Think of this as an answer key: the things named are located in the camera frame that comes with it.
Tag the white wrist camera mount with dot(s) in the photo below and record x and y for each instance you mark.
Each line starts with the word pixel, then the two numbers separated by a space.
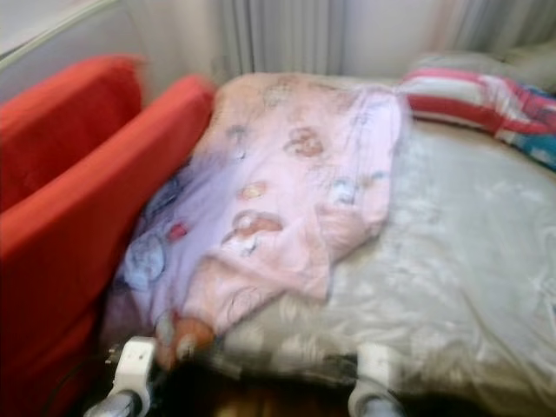
pixel 136 365
pixel 375 369

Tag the beige floral bed sheet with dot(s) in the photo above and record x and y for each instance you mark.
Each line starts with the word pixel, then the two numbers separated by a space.
pixel 460 243

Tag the grey pleated curtain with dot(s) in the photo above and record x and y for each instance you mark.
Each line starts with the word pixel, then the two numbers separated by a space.
pixel 504 22
pixel 278 35

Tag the pink bear print quilt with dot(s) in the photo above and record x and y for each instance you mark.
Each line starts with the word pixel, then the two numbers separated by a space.
pixel 295 174

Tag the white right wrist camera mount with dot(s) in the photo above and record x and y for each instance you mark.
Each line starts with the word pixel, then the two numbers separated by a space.
pixel 375 369

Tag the red striped blue bolster pillow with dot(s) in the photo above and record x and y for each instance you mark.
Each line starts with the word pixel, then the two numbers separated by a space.
pixel 478 100

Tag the flat beige pillow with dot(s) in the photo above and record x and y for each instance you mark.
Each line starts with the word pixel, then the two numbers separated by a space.
pixel 460 62

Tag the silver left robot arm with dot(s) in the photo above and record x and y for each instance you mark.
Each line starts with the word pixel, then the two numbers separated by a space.
pixel 117 407

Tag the red fabric sofa back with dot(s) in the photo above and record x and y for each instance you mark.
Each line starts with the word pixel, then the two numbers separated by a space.
pixel 61 113

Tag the brown teddy bear toy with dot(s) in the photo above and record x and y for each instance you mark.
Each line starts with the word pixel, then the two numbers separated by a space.
pixel 187 339

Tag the plump beige pillow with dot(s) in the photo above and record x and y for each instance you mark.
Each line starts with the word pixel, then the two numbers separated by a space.
pixel 534 61

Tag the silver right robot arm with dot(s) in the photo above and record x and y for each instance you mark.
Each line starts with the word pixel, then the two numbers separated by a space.
pixel 373 408

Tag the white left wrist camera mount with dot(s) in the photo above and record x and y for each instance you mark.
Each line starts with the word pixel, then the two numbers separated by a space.
pixel 136 365

